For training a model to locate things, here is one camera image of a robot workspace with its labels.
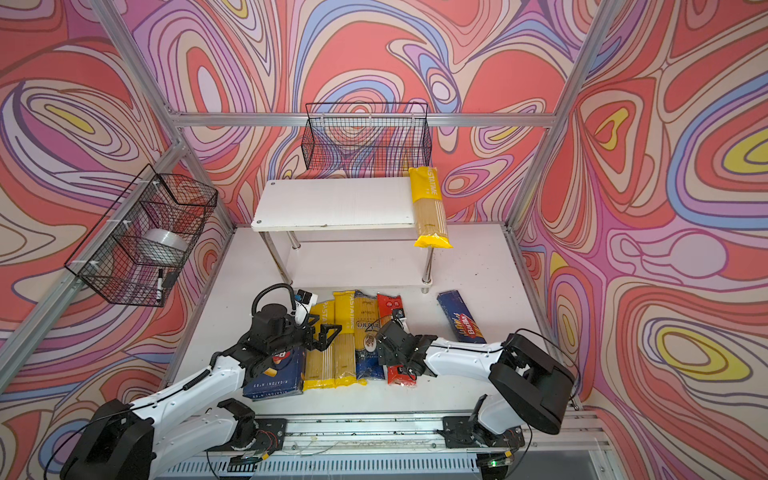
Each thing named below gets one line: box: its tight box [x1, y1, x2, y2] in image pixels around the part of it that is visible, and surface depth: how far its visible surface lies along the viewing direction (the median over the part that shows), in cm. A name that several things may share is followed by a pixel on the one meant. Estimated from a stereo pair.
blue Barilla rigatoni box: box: [243, 346, 305, 401], surface depth 77 cm
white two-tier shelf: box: [251, 177, 434, 293], surface depth 84 cm
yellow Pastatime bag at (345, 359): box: [333, 290, 367, 388], surface depth 86 cm
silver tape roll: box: [141, 228, 189, 255], surface depth 73 cm
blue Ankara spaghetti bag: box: [354, 290, 385, 380], surface depth 88 cm
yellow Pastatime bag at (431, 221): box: [408, 166, 453, 249], surface depth 73 cm
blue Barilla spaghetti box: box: [437, 290, 487, 344], surface depth 92 cm
